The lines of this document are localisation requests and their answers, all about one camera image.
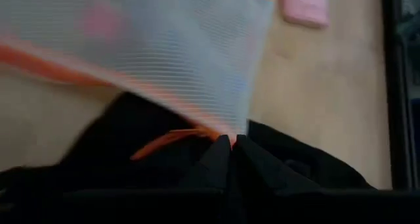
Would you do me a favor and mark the black backpack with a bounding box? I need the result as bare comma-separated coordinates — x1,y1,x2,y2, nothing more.
0,91,375,192

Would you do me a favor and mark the pink smartphone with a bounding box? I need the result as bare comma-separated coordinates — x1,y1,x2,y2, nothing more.
280,0,331,29

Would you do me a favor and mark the mesh pouch with orange zipper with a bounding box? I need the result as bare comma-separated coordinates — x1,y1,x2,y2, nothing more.
0,0,280,162

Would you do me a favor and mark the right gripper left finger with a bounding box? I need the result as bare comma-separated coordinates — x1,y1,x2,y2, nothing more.
182,134,232,190

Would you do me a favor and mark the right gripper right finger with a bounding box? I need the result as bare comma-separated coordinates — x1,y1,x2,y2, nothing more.
233,134,322,190

